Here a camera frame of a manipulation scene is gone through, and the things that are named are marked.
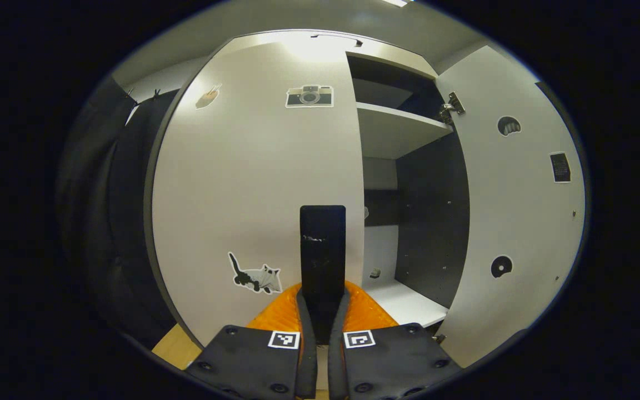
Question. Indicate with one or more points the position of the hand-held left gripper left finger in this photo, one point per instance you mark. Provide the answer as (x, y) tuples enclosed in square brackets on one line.
[(264, 361)]

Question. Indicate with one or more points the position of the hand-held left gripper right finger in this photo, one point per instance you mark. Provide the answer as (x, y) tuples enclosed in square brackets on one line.
[(386, 361)]

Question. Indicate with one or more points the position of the white cabinet door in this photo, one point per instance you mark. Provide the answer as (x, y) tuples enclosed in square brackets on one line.
[(253, 183), (520, 222)]

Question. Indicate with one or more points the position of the small grey object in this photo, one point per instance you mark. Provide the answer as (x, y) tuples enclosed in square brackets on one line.
[(375, 273)]

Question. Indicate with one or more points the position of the wide ceiling light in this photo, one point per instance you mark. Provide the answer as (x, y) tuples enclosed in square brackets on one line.
[(395, 2)]

